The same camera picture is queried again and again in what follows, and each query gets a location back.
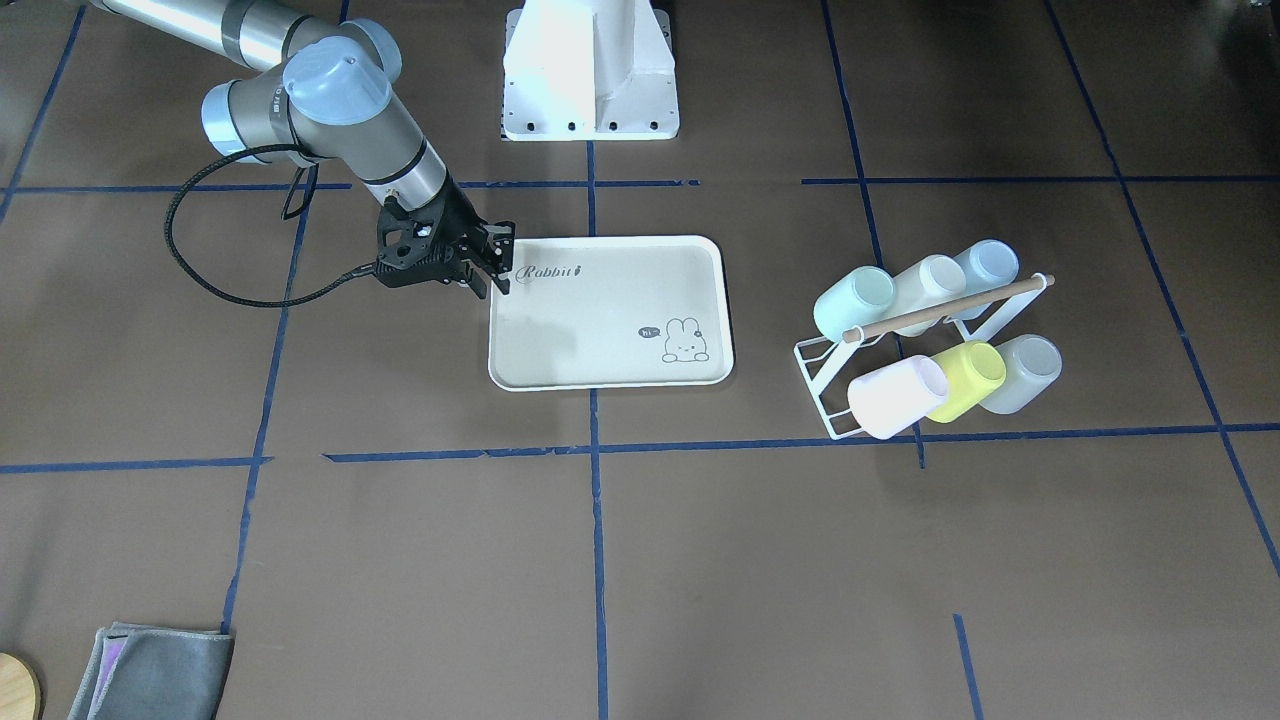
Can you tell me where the white wire cup rack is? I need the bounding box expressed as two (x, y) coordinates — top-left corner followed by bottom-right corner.
(792, 273), (1056, 441)

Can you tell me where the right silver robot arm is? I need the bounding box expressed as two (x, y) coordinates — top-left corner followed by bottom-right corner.
(100, 1), (515, 299)

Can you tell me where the green cup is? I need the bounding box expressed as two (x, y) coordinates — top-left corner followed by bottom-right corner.
(812, 266), (897, 343)

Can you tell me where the white cup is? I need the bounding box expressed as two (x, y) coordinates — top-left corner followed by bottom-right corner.
(884, 254), (966, 319)

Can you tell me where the white pedestal column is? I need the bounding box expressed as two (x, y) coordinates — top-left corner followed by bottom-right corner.
(500, 1), (681, 142)

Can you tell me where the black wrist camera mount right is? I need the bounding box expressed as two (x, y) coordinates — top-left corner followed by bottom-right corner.
(372, 195), (458, 288)

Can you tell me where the yellow cup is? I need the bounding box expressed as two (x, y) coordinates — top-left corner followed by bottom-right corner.
(925, 341), (1007, 423)

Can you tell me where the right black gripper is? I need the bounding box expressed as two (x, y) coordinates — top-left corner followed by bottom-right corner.
(420, 178), (516, 299)

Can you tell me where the grey cup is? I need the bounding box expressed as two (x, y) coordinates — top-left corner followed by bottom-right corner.
(979, 334), (1062, 415)

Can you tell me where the pink cup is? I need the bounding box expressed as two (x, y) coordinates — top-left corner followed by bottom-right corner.
(847, 355), (948, 439)

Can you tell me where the light blue cup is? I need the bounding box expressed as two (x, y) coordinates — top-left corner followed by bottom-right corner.
(954, 238), (1020, 296)

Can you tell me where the wooden mug tree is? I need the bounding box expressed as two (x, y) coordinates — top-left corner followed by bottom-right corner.
(1, 652), (44, 719)

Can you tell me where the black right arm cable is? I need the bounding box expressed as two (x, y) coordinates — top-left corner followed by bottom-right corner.
(164, 143), (381, 309)

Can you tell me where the cream rabbit tray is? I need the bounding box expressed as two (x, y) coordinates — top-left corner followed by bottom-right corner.
(488, 234), (735, 392)

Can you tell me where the grey folded cloth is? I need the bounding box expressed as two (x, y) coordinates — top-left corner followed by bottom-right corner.
(68, 621), (234, 719)

